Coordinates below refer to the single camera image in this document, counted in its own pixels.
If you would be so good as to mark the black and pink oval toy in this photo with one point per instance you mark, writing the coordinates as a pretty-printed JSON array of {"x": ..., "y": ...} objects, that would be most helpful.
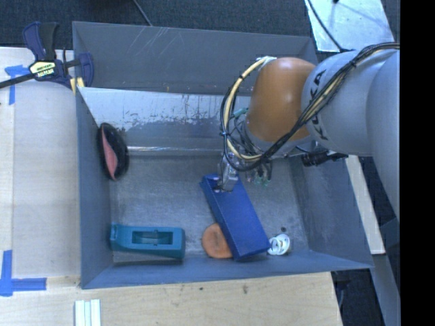
[{"x": 112, "y": 151}]

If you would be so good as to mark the teal hollow block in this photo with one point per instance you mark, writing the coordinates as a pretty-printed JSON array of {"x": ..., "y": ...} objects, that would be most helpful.
[{"x": 149, "y": 246}]

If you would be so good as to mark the black cylinder on white bracket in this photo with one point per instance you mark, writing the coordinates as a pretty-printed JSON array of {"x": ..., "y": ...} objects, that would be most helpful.
[{"x": 314, "y": 158}]

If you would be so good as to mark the grey metal bin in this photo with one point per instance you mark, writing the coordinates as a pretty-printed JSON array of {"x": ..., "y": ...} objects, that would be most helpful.
[{"x": 163, "y": 195}]

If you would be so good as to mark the orange round slice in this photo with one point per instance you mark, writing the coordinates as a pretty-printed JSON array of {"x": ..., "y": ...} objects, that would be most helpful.
[{"x": 214, "y": 243}]

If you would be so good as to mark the blue flat box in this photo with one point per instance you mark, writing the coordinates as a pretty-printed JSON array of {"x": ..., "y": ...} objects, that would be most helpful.
[{"x": 239, "y": 219}]

